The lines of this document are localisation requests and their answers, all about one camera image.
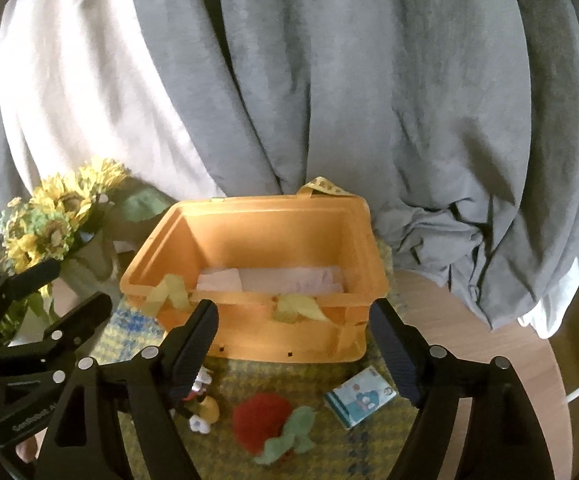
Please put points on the yellow blue plaid mat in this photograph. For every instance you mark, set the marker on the yellow blue plaid mat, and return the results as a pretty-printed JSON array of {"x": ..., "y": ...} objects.
[{"x": 364, "y": 452}]

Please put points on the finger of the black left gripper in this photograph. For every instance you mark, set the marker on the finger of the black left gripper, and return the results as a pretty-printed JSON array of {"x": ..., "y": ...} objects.
[
  {"x": 19, "y": 286},
  {"x": 68, "y": 334}
]

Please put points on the artificial sunflower bouquet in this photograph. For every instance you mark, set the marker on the artificial sunflower bouquet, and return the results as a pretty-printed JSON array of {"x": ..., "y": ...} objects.
[{"x": 66, "y": 211}]

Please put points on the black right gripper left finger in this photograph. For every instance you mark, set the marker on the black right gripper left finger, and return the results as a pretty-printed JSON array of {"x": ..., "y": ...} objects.
[{"x": 84, "y": 440}]

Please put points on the orange plastic storage crate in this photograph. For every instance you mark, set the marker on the orange plastic storage crate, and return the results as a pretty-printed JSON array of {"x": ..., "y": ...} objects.
[{"x": 264, "y": 232}]

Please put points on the white papers in crate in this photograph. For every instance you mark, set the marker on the white papers in crate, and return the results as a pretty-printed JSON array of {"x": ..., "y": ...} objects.
[{"x": 305, "y": 280}]

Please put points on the white sheer curtain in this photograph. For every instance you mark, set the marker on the white sheer curtain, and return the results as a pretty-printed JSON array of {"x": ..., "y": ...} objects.
[{"x": 77, "y": 85}]

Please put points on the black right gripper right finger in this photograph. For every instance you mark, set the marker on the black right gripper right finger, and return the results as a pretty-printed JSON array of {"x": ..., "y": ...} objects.
[{"x": 504, "y": 439}]

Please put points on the grey ribbed vase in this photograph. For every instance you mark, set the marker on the grey ribbed vase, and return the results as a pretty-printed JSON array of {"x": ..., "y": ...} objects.
[{"x": 91, "y": 268}]

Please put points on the grey curtain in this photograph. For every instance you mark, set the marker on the grey curtain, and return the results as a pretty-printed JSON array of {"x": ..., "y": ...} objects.
[{"x": 456, "y": 120}]

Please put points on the Mickey Mouse plush toy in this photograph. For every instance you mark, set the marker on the Mickey Mouse plush toy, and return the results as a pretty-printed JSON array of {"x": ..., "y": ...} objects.
[{"x": 200, "y": 410}]

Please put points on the blue cartoon tissue pack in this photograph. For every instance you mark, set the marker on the blue cartoon tissue pack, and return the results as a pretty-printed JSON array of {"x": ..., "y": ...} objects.
[{"x": 359, "y": 397}]

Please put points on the red plush strawberry toy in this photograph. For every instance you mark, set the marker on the red plush strawberry toy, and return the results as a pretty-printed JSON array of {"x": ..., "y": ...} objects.
[{"x": 269, "y": 428}]

